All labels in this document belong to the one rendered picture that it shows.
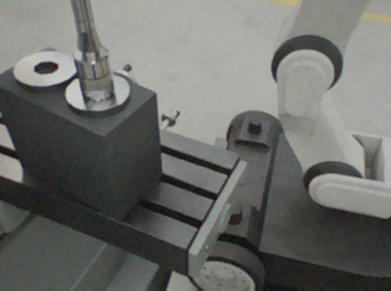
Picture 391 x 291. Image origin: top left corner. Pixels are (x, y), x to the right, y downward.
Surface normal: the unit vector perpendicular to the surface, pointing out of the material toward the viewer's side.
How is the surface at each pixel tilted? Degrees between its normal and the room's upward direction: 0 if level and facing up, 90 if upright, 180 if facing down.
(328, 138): 90
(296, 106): 90
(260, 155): 0
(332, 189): 90
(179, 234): 0
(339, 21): 90
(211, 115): 0
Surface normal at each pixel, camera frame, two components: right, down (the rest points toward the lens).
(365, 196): -0.25, 0.67
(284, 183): 0.00, -0.72
